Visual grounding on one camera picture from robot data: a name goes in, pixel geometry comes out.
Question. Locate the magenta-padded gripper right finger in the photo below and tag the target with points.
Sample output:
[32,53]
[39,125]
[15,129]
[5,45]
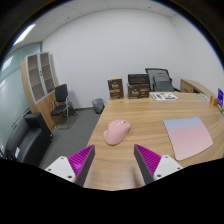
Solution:
[165,165]

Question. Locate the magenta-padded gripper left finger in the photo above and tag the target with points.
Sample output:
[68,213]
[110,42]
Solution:
[62,165]

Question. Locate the pink computer mouse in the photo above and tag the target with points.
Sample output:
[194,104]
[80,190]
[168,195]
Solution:
[116,132]

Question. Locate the blue-to-pink gradient mouse pad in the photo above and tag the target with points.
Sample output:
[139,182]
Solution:
[188,137]

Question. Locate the black leather armchair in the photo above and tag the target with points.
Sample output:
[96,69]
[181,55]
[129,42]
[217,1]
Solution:
[28,140]

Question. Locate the white leaflet with coloured print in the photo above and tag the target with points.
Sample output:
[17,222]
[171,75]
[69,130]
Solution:
[163,96]

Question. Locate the grey waste bin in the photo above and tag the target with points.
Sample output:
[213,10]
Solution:
[98,106]

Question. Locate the black visitor chair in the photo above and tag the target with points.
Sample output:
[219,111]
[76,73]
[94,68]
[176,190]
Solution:
[61,93]

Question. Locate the wooden shelf cabinet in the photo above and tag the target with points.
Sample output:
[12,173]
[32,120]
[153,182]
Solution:
[36,96]

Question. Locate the clear plastic bag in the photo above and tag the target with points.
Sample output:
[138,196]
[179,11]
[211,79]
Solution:
[202,97]

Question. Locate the wide brown cardboard box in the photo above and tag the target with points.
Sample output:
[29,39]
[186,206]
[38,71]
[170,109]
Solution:
[138,91]

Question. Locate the small orange block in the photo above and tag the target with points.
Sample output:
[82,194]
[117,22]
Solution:
[213,100]

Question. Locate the grey bag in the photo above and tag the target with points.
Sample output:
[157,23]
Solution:
[162,83]

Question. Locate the wooden side desk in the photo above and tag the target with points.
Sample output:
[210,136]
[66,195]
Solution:
[195,86]

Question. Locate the purple card sign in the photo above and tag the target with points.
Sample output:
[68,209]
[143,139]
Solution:
[220,98]

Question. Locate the black cardboard box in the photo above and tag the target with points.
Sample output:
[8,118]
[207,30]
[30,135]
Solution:
[138,79]

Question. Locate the tall brown cardboard box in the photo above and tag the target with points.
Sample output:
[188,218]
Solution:
[115,88]

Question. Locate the black mesh office chair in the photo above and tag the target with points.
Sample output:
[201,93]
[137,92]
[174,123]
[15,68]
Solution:
[149,75]

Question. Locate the long ceiling light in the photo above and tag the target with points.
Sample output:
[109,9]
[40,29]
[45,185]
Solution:
[24,34]

